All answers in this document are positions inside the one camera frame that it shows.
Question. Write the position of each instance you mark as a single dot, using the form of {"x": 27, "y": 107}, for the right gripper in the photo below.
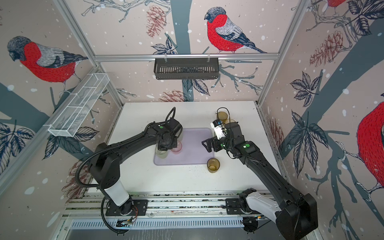
{"x": 210, "y": 140}

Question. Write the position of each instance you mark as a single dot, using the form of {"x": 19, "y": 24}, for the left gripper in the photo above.
{"x": 162, "y": 146}

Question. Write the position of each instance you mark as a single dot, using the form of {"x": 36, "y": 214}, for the pink smooth cup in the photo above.
{"x": 178, "y": 148}

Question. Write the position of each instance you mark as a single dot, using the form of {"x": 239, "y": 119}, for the brown textured cup front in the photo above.
{"x": 213, "y": 165}

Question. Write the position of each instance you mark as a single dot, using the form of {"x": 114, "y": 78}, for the brown textured cup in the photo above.
{"x": 213, "y": 165}
{"x": 223, "y": 117}

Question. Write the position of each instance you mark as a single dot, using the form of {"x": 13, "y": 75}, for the pale green textured cup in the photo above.
{"x": 180, "y": 135}

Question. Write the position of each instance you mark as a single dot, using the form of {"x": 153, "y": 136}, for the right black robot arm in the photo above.
{"x": 295, "y": 214}

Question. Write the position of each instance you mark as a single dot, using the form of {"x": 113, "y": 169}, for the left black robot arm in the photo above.
{"x": 105, "y": 166}

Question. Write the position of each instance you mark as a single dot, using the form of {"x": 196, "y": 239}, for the lilac plastic tray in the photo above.
{"x": 192, "y": 153}

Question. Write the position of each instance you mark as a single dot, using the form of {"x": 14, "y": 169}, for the yellow smooth cup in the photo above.
{"x": 231, "y": 121}

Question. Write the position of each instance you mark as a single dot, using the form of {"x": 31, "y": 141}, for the brown textured cup back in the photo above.
{"x": 223, "y": 117}

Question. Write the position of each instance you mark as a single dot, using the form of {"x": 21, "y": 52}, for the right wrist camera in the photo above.
{"x": 219, "y": 128}

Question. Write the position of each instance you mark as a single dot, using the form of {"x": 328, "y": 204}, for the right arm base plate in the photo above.
{"x": 235, "y": 207}

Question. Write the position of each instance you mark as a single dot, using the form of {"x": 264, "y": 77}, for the black hanging wire basket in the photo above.
{"x": 187, "y": 69}

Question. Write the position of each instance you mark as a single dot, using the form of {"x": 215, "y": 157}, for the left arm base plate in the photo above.
{"x": 131, "y": 208}

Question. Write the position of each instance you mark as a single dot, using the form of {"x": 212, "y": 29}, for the white wire mesh shelf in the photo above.
{"x": 81, "y": 102}

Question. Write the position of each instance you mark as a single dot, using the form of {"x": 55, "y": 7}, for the aluminium frame top rail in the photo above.
{"x": 149, "y": 58}

